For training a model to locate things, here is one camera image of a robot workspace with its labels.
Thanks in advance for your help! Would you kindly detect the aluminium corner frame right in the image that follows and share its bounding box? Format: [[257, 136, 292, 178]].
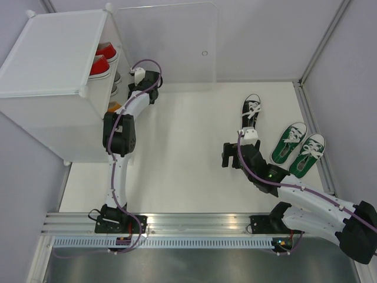
[[293, 0, 353, 195]]

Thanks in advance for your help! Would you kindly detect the green sneaker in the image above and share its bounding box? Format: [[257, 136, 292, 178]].
[[289, 133, 326, 179], [270, 122, 307, 165]]

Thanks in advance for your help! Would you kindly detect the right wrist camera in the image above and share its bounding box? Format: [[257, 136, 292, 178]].
[[238, 127, 259, 141]]

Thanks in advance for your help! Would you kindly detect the grey sneaker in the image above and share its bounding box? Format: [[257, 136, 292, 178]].
[[111, 83, 118, 96], [114, 71, 122, 84]]

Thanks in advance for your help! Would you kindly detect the orange sneaker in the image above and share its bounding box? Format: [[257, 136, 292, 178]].
[[107, 101, 122, 113]]

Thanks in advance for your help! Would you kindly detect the aluminium mounting rail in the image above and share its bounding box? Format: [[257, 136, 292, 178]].
[[42, 212, 299, 237]]

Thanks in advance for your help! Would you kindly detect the white slotted cable duct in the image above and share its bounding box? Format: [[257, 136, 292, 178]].
[[53, 236, 274, 249]]

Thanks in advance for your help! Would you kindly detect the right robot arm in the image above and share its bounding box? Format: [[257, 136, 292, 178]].
[[221, 143, 376, 265]]

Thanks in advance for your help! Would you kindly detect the black sneaker front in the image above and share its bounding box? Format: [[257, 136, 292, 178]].
[[241, 94, 262, 128]]

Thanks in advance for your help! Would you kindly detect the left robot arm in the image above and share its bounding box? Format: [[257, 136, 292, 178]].
[[95, 68, 162, 235]]

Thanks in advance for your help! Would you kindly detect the purple cable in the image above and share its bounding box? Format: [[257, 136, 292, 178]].
[[237, 131, 377, 257], [52, 58, 163, 260]]

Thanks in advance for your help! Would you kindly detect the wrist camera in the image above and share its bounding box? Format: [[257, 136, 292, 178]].
[[130, 67, 146, 85], [238, 127, 259, 141]]

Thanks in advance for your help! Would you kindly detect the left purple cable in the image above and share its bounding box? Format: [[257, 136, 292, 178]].
[[52, 58, 163, 260]]

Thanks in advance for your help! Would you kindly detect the white plastic shoe cabinet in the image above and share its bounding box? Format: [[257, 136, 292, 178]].
[[1, 8, 131, 163]]

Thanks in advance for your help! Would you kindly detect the aluminium corner frame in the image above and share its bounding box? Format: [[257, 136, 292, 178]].
[[39, 0, 57, 13], [293, 0, 353, 195]]

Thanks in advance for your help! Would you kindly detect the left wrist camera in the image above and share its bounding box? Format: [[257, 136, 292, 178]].
[[130, 67, 146, 85]]

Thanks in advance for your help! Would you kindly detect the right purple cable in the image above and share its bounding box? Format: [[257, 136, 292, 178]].
[[237, 131, 377, 257]]

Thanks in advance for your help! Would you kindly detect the aluminium corner frame left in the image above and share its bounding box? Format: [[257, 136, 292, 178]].
[[39, 0, 57, 13]]

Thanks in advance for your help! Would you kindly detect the transparent cabinet door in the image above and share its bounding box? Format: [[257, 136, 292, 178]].
[[114, 2, 219, 92]]

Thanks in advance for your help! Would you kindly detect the red sneaker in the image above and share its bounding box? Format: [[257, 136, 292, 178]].
[[95, 42, 118, 63], [88, 55, 110, 80]]

